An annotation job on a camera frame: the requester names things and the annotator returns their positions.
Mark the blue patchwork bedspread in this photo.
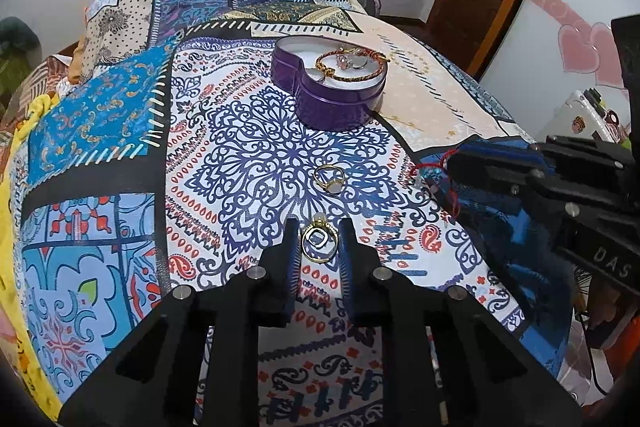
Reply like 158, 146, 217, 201
11, 0, 567, 426

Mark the red string bracelet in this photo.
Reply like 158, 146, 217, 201
409, 148, 464, 220

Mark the red gold braided bracelet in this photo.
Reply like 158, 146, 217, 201
314, 48, 391, 84

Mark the white sliding door with hearts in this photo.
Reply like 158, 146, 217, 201
480, 0, 639, 136

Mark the patterned brown orange cloth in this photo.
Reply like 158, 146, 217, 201
1, 53, 72, 146

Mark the gold ring with stone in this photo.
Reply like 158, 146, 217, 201
312, 164, 348, 196

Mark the purple heart-shaped tin box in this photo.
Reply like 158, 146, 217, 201
271, 36, 388, 131

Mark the yellow cloth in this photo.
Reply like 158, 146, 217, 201
1, 94, 62, 421

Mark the grey backpack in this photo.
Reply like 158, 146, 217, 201
357, 0, 382, 17

